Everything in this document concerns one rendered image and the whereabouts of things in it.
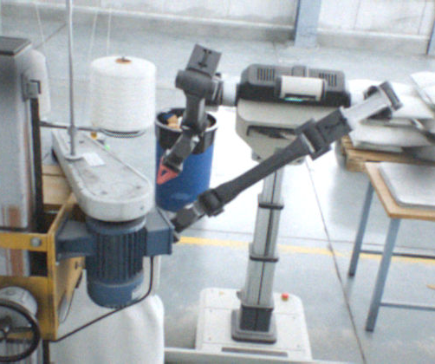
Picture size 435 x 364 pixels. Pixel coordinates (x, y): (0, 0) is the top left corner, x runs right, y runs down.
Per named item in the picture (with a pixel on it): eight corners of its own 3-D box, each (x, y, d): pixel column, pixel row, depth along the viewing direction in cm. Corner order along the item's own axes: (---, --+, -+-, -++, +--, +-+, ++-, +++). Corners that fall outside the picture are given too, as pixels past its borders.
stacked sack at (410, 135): (416, 133, 544) (419, 120, 539) (430, 152, 506) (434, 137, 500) (341, 127, 543) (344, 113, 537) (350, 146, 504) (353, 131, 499)
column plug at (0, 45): (31, 42, 133) (31, 38, 132) (14, 56, 122) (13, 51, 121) (-22, 37, 132) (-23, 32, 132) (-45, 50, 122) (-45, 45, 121)
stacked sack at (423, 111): (424, 108, 533) (428, 94, 528) (432, 124, 496) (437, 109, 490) (348, 99, 540) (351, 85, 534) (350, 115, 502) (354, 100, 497)
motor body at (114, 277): (146, 281, 170) (150, 203, 159) (139, 315, 156) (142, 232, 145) (92, 276, 169) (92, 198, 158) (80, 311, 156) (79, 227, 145)
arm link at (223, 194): (334, 147, 174) (315, 116, 174) (332, 150, 168) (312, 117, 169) (218, 217, 190) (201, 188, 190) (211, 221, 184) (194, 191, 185)
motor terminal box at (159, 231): (160, 243, 168) (162, 207, 162) (173, 263, 160) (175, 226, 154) (131, 248, 164) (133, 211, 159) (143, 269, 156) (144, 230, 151)
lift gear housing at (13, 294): (38, 323, 151) (36, 286, 146) (31, 338, 146) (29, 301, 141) (-6, 320, 150) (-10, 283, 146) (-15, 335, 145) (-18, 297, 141)
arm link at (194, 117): (219, 76, 156) (180, 62, 156) (212, 96, 155) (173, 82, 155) (211, 120, 198) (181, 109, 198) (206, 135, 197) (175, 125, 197)
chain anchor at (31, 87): (42, 95, 134) (42, 68, 131) (36, 102, 129) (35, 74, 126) (29, 94, 134) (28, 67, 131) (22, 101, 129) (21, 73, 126)
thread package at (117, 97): (158, 116, 164) (160, 55, 157) (151, 139, 149) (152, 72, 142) (97, 111, 164) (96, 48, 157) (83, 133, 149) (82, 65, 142)
